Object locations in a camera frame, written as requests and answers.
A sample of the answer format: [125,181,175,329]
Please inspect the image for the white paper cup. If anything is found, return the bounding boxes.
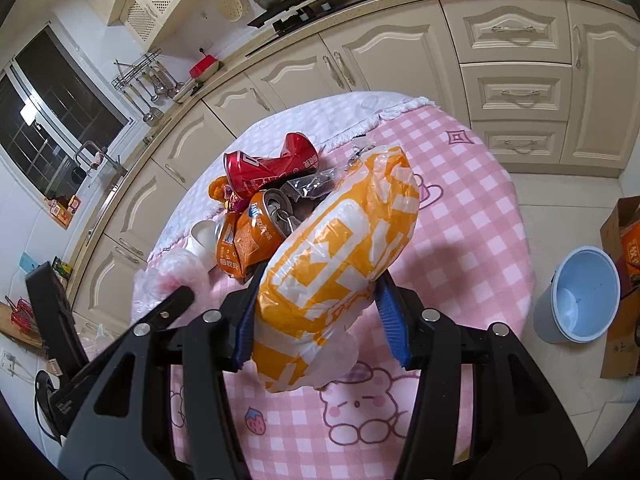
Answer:
[186,220,219,271]

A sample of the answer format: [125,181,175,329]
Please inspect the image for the orange Fanta can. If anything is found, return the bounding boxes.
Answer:
[215,188,299,281]

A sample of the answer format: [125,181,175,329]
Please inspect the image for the crushed red cola can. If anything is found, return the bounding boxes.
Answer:
[224,132,319,200]

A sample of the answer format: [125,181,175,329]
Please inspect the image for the orange white plastic bag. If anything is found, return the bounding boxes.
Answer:
[252,145,420,393]

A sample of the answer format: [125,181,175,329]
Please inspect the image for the clear plastic wrapper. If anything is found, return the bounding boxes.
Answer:
[280,144,374,203]

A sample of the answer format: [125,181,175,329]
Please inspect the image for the light blue trash bin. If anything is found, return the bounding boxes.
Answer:
[533,246,620,344]

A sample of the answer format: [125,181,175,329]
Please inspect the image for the dark kitchen window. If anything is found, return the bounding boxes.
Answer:
[1,26,134,202]

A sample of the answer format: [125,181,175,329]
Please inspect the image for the cream kitchen cabinets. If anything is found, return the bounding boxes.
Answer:
[67,0,639,332]

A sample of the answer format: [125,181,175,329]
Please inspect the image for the wooden cutting board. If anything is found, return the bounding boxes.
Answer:
[1,296,43,349]

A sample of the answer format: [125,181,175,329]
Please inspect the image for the purple candy wrapper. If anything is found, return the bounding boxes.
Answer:
[224,184,250,214]

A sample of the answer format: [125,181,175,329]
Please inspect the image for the orange snack wrapper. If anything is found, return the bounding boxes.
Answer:
[207,176,232,203]

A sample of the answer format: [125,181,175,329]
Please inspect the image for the chrome sink faucet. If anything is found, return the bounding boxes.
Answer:
[74,140,128,178]

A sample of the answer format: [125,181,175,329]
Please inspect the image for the pink checkered tablecloth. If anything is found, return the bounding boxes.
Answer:
[132,91,534,479]

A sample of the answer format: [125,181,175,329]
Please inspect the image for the utensil rack with ladles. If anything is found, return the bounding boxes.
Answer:
[112,48,184,127]

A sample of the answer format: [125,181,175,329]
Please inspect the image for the brown cardboard box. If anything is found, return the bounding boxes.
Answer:
[598,195,640,380]

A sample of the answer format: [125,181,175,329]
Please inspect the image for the red box on counter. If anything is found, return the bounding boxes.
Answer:
[189,48,219,79]

